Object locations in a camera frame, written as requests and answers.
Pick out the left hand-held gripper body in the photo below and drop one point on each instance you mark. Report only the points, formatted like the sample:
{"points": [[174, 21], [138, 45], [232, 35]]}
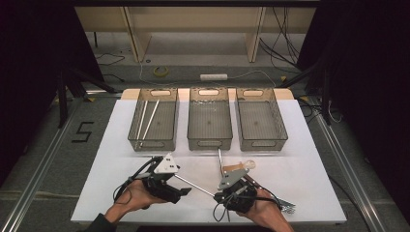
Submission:
{"points": [[166, 164]]}

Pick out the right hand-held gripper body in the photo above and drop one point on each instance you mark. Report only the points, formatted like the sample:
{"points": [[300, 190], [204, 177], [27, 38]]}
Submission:
{"points": [[233, 179]]}

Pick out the wooden spoon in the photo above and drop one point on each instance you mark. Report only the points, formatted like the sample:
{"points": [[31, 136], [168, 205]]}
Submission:
{"points": [[248, 165]]}

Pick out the grey translucent plastic bin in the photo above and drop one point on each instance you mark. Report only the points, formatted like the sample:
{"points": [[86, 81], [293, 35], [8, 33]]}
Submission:
{"points": [[209, 122], [164, 121], [259, 122]]}

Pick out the person's left hand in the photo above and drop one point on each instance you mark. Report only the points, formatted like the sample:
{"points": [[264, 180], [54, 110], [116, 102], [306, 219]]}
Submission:
{"points": [[138, 195]]}

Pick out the person's right hand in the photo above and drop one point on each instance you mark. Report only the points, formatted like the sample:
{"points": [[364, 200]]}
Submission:
{"points": [[266, 208]]}

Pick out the person's dark clothing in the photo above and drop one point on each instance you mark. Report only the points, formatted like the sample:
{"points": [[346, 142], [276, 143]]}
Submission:
{"points": [[193, 229]]}

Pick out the yellow tape roll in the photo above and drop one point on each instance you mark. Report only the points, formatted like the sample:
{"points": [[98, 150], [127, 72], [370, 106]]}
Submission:
{"points": [[155, 71]]}

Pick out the white power strip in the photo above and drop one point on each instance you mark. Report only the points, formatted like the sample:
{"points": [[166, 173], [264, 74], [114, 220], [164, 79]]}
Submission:
{"points": [[213, 77]]}

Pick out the black stand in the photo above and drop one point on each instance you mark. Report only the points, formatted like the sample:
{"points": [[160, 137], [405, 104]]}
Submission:
{"points": [[326, 106], [63, 96]]}

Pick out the beige wooden desk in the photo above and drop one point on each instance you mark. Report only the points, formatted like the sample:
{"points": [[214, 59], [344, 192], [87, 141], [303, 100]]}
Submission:
{"points": [[193, 19]]}

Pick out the black curtain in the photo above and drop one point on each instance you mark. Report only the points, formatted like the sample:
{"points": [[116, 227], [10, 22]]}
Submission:
{"points": [[370, 80], [29, 64]]}

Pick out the aluminium floor rail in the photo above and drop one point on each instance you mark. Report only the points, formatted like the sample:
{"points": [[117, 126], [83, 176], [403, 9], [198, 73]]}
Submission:
{"points": [[103, 93], [40, 167], [353, 180]]}

